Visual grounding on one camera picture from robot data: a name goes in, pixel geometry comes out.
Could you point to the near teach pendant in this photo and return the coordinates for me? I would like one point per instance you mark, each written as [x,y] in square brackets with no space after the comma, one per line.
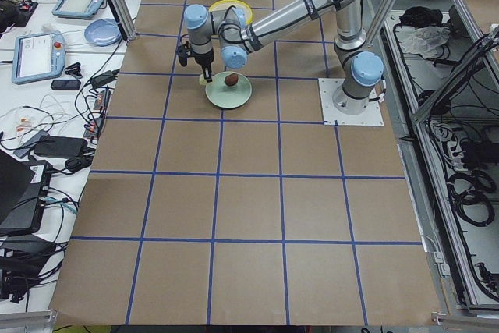
[38,57]

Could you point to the blue plate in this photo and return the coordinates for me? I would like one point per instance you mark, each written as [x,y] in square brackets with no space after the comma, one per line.
[102,32]

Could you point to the yellow rimmed steamer centre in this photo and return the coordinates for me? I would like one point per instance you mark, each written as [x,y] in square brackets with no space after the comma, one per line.
[243,10]

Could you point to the black power adapter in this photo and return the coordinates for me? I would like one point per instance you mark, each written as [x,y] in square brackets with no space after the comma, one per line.
[60,147]

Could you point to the dark red bun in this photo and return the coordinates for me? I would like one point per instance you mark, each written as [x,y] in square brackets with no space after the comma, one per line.
[231,79]

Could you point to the black laptop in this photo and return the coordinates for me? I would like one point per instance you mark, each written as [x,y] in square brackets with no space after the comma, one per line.
[24,185]

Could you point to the teach pendant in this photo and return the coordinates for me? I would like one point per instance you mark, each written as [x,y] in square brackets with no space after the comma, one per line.
[38,57]
[76,9]

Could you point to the crumpled white cloth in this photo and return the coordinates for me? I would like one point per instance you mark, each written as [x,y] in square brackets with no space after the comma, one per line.
[426,42]

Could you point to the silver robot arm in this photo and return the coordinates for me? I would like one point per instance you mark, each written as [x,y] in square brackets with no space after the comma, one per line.
[238,38]

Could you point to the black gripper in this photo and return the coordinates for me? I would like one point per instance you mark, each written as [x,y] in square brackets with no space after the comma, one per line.
[203,60]

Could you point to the cream white bun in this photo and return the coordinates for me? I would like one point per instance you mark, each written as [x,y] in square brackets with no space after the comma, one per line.
[202,81]

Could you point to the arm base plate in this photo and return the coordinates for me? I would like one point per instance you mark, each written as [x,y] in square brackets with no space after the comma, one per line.
[338,109]

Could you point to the mint green plate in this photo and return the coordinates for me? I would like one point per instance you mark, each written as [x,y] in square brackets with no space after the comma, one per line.
[228,97]

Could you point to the far teach pendant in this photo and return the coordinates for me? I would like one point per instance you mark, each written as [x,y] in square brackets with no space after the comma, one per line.
[76,9]

